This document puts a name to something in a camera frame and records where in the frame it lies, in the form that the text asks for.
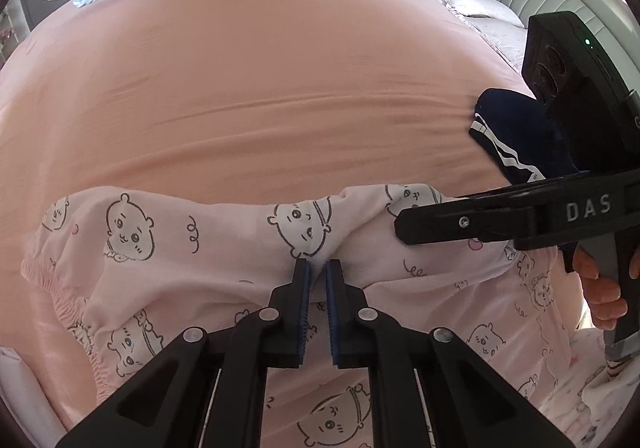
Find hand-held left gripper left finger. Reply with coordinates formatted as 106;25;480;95
54;257;314;448

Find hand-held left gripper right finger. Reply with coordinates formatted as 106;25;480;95
324;258;576;448

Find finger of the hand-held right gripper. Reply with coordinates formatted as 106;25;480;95
394;187;543;249

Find pink cartoon print pajama pants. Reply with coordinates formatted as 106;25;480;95
20;182;576;448

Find person's right hand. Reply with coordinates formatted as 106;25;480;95
574;248;629;330

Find navy garment with white stripes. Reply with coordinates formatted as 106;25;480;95
469;87;593;189

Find bed with pink sheet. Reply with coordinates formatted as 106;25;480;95
0;0;640;448

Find folded white garment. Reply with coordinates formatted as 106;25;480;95
0;345;53;434

